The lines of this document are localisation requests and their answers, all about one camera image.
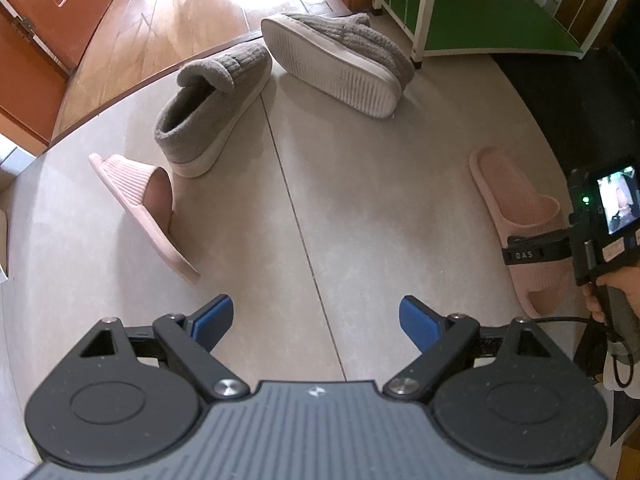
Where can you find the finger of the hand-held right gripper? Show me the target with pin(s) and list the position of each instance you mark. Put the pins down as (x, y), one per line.
(535, 252)

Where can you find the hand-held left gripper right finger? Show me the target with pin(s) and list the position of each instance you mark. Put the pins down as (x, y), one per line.
(419, 322)

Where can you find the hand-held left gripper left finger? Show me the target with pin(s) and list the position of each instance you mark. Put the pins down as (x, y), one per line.
(216, 317)

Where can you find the pink rubber slipper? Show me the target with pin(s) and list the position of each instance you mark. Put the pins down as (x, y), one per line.
(520, 200)
(145, 195)

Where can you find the grey fleece slipper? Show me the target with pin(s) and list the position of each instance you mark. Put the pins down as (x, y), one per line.
(210, 110)
(340, 55)

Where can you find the person's right hand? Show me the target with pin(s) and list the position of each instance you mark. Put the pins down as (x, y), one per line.
(631, 285)

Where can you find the dark floor mat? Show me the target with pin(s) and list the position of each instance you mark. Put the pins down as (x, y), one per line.
(565, 110)

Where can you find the person's white clothing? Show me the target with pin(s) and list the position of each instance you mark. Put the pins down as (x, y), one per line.
(614, 375)

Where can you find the green rack mat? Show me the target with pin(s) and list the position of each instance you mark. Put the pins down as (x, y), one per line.
(490, 27)

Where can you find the white metal rack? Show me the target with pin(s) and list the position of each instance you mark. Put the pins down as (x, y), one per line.
(425, 20)

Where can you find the orange wooden door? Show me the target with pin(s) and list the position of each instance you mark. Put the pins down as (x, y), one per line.
(55, 5)

